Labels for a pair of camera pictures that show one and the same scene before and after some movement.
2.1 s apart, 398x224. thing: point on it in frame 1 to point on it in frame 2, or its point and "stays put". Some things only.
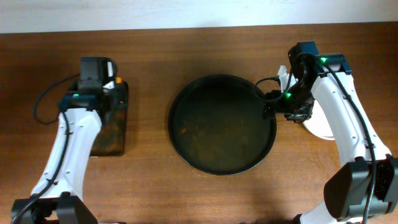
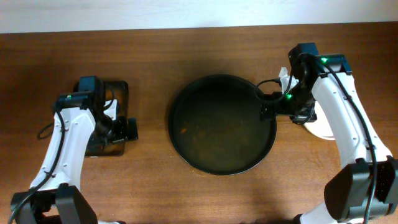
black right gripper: x=268 y=106 stays put
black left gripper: x=115 y=101 to x=123 y=130
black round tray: x=216 y=125 stays put
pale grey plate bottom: x=318 y=124 stays put
